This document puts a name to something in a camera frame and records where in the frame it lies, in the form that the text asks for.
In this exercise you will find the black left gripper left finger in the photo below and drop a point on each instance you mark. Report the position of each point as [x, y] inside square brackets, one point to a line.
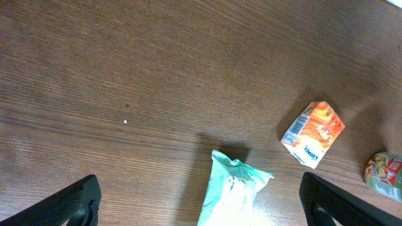
[76, 204]

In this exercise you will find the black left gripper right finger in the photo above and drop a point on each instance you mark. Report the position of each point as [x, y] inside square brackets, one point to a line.
[325, 204]

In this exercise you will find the green lid jar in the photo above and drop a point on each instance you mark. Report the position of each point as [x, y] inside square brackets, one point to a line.
[383, 174]

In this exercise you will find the orange small carton box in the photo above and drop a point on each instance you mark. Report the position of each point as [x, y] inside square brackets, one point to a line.
[312, 133]

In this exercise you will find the teal wipes packet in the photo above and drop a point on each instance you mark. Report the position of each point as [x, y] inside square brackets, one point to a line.
[231, 192]

